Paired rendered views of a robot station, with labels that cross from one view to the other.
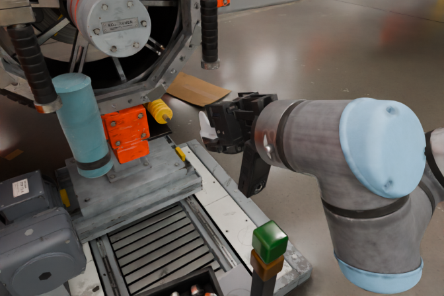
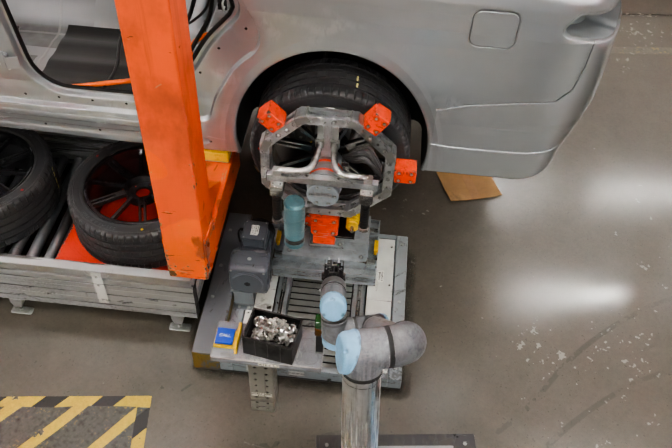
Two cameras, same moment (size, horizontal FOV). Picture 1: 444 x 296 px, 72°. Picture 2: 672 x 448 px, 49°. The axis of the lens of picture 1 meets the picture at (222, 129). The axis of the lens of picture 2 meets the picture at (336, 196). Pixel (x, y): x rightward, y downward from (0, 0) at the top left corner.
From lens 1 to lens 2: 2.37 m
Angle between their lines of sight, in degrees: 29
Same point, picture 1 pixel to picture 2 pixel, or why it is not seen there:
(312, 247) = (423, 376)
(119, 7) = (323, 189)
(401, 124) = (334, 303)
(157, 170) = (345, 253)
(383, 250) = (325, 333)
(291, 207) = (437, 341)
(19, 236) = (244, 258)
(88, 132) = (293, 228)
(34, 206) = (257, 244)
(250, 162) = not seen: hidden behind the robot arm
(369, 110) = (329, 295)
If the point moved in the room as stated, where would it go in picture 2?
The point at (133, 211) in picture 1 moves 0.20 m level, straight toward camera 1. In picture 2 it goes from (314, 273) to (303, 306)
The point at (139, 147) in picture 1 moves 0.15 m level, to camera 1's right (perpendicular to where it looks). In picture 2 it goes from (328, 238) to (355, 255)
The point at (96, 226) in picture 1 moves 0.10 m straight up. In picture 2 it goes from (287, 270) to (286, 256)
